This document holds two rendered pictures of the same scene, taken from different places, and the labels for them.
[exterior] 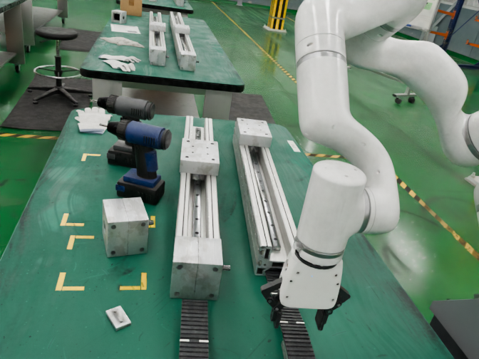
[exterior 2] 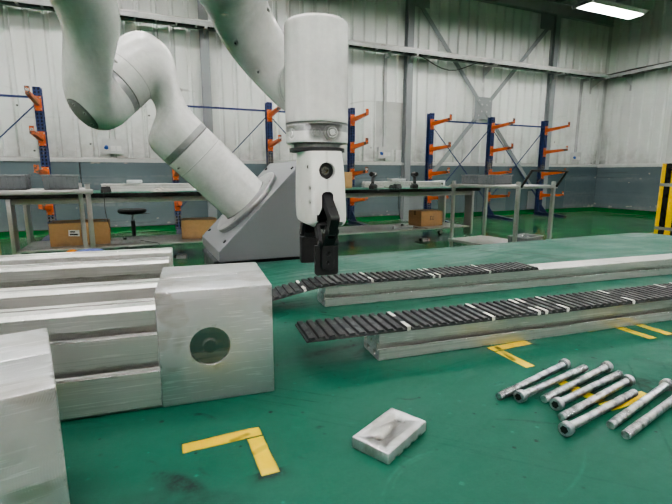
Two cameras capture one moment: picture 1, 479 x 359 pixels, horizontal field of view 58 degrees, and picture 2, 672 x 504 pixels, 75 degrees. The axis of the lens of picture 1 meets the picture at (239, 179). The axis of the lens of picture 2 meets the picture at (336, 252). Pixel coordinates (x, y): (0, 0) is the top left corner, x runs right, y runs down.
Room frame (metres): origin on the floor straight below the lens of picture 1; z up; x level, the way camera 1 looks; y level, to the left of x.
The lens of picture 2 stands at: (0.68, 0.46, 0.96)
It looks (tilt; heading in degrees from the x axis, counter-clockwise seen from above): 10 degrees down; 261
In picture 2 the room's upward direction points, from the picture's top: straight up
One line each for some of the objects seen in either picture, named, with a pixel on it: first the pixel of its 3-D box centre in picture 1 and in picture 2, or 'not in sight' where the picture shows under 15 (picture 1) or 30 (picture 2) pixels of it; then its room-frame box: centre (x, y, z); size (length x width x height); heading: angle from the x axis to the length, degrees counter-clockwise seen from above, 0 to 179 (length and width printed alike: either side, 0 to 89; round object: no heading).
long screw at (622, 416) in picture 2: not in sight; (641, 402); (0.39, 0.17, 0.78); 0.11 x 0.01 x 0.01; 26
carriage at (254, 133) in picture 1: (252, 135); not in sight; (1.45, -0.02, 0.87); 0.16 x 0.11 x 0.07; 9
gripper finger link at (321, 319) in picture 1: (328, 312); (308, 239); (0.62, -0.21, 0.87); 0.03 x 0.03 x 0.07; 9
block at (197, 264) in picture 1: (201, 268); (214, 321); (0.73, 0.05, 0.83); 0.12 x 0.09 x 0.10; 99
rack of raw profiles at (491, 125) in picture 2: not in sight; (500, 168); (-4.30, -8.50, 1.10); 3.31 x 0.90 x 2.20; 15
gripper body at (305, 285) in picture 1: (311, 274); (317, 183); (0.61, -0.15, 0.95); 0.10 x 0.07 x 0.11; 99
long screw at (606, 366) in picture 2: not in sight; (578, 381); (0.41, 0.13, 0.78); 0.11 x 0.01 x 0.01; 25
